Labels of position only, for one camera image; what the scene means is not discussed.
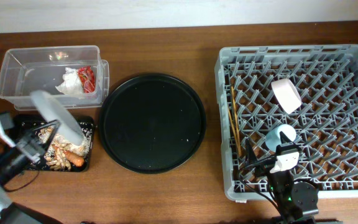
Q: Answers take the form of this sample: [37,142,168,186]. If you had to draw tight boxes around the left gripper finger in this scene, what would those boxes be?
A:
[31,119,61,132]
[43,123,60,152]

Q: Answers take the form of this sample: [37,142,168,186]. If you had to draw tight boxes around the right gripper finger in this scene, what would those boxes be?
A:
[279,131,295,146]
[245,138,257,164]

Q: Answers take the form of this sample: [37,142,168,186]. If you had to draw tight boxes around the light blue cup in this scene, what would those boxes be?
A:
[265,124,296,152]

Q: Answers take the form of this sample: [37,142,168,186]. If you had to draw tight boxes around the grey plate with food scraps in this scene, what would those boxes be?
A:
[30,90,84,146]

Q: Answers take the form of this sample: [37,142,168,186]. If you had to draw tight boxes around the wooden chopstick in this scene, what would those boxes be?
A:
[230,86,242,158]
[227,108,242,158]

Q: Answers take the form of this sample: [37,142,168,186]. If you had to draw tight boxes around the carrot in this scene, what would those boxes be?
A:
[63,151,85,167]

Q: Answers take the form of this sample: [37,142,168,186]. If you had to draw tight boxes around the white napkin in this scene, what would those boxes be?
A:
[55,67,84,95]

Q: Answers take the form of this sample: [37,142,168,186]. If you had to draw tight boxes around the pink bowl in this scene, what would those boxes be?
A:
[271,78,301,114]

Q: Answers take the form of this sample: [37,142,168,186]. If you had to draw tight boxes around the red snack wrapper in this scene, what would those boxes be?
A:
[77,66,96,93]

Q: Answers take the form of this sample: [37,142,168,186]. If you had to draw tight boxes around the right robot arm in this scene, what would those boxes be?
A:
[237,131,319,223]

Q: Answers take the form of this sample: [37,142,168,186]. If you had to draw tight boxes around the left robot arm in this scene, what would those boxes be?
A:
[0,120,60,224]

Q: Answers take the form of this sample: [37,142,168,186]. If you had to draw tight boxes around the grey dishwasher rack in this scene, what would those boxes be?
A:
[214,45,358,202]

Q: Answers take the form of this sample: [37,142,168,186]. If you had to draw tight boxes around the pile of food scraps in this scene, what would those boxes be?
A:
[31,123,94,172]

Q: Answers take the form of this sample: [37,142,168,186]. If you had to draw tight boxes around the black rectangular tray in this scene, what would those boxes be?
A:
[9,114,94,170]

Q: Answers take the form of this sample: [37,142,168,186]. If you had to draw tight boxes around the clear plastic bin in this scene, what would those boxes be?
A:
[0,45,109,111]

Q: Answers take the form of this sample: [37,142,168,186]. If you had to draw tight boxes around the round black tray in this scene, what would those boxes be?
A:
[98,73,206,174]

